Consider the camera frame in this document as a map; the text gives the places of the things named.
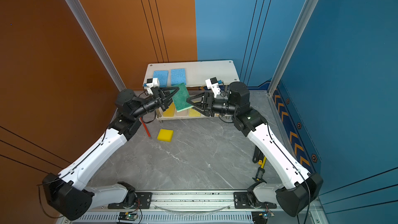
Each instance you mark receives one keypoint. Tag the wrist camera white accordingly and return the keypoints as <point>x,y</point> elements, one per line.
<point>151,83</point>
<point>213,85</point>

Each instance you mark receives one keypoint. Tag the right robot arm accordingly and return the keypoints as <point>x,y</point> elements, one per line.
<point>298,187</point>

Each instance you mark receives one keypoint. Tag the right circuit board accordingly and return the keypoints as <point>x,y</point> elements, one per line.
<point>261,217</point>

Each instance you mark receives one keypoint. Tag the red hex key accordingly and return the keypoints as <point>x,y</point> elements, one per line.
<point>145,127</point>

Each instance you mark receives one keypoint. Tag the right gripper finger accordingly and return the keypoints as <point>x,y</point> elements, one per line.
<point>202,108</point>
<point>199,98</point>

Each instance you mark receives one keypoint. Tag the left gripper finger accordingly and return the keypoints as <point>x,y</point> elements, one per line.
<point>167,93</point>
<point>165,104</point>

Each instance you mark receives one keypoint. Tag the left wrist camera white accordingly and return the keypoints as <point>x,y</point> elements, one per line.
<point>151,83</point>

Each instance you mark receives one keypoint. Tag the yellow black screwdriver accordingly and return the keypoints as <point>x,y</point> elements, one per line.
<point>260,171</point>

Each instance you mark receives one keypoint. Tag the blue sponge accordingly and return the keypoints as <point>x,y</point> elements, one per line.
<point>162,76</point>
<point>178,76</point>

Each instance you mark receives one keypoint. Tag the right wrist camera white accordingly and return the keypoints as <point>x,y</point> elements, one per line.
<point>213,85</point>

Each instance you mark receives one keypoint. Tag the small thick yellow sponge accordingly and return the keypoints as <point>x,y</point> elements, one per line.
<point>165,135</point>

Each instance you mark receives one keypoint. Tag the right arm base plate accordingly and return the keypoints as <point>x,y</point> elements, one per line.
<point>244,200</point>

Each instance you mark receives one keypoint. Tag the long yellow foam sponge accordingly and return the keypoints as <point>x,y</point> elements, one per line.
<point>170,112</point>

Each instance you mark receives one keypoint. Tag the left circuit board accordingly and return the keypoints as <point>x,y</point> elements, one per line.
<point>128,217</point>

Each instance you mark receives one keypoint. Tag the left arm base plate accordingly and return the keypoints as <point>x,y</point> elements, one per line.
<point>141,200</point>

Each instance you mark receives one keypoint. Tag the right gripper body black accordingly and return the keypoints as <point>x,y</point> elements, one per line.
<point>207,103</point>

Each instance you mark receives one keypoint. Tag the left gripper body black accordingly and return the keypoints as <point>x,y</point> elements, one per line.
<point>159,98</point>

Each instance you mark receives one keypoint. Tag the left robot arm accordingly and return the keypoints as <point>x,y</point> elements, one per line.
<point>68,192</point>

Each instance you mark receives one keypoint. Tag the yellow porous sponge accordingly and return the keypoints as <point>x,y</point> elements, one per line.
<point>194,113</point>

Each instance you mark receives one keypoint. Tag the green scouring pad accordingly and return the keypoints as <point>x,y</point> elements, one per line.
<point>180,98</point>

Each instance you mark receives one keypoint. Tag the circuit board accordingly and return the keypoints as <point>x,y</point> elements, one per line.
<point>128,217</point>
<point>261,217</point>

